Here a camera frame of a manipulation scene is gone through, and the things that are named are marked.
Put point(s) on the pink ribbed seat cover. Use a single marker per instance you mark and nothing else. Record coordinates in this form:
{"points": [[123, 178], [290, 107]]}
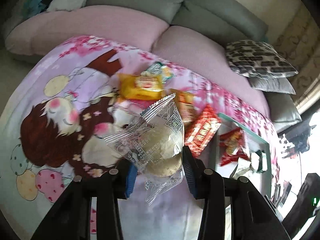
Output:
{"points": [[100, 22]]}

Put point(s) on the dark grey pillow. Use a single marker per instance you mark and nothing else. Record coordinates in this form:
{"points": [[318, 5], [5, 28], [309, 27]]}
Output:
{"points": [[272, 85]]}

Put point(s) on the black white patterned pillow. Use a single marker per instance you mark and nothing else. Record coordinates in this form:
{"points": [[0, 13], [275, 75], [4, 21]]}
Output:
{"points": [[260, 57]]}

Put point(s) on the red flower print packet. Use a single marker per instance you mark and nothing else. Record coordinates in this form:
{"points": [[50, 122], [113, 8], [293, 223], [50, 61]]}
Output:
{"points": [[231, 142]]}

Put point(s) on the yellow cake packet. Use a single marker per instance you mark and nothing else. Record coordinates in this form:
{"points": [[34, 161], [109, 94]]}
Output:
{"points": [[140, 86]]}

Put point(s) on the cartoon printed pink blanket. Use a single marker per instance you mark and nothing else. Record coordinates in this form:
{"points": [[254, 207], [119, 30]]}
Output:
{"points": [[50, 130]]}

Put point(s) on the red gold patterned packet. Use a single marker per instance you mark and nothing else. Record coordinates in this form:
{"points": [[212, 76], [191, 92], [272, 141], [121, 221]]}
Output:
{"points": [[203, 130]]}

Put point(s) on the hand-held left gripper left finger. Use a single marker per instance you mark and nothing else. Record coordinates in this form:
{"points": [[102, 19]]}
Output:
{"points": [[130, 182]]}

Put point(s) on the green white snack packet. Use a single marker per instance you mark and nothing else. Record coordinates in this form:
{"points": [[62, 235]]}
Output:
{"points": [[156, 70]]}

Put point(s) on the clear bun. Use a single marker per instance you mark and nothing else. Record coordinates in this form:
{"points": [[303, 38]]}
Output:
{"points": [[160, 140]]}

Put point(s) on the teal white box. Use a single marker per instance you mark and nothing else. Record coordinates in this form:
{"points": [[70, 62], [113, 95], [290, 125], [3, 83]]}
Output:
{"points": [[252, 141]]}

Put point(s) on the orange cream snack packet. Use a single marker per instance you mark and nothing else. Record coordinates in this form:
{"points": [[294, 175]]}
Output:
{"points": [[186, 105]]}

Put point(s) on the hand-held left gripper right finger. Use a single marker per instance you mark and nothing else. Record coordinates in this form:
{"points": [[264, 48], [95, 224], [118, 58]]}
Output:
{"points": [[191, 177]]}

